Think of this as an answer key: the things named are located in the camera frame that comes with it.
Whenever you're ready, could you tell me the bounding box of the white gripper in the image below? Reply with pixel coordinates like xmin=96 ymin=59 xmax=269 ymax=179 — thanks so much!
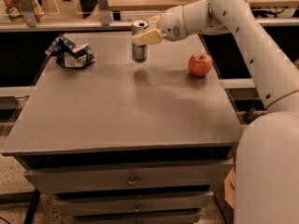
xmin=132 ymin=6 xmax=188 ymax=46

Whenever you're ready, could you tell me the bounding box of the redbull can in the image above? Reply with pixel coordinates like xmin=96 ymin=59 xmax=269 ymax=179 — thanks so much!
xmin=132 ymin=19 xmax=149 ymax=63

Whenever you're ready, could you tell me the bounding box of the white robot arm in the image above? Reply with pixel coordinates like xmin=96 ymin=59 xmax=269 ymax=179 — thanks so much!
xmin=133 ymin=0 xmax=299 ymax=224

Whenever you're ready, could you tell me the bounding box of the crumpled blue chip bag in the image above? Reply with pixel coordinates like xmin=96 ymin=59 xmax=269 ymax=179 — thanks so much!
xmin=46 ymin=35 xmax=95 ymax=69

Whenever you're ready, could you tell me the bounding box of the red apple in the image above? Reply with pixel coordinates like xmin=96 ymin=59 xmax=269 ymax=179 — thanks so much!
xmin=188 ymin=52 xmax=212 ymax=77

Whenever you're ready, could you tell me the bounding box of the grey drawer cabinet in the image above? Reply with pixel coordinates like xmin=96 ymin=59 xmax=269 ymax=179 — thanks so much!
xmin=3 ymin=32 xmax=240 ymax=224

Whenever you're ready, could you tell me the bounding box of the top drawer knob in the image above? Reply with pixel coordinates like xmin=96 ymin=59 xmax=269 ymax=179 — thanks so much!
xmin=127 ymin=175 xmax=136 ymax=187

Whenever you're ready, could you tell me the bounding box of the cardboard box of snacks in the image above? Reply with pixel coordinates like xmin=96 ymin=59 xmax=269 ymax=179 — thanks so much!
xmin=224 ymin=168 xmax=235 ymax=208

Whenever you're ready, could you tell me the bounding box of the grey metal post middle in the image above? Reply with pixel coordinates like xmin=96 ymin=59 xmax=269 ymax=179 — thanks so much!
xmin=97 ymin=0 xmax=110 ymax=26

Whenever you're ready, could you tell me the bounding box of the grey metal post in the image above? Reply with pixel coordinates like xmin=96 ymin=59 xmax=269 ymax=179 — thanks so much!
xmin=18 ymin=0 xmax=38 ymax=27
xmin=97 ymin=0 xmax=110 ymax=26

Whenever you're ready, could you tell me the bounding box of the grey metal post left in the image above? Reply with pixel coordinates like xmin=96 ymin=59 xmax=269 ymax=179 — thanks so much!
xmin=18 ymin=0 xmax=38 ymax=27

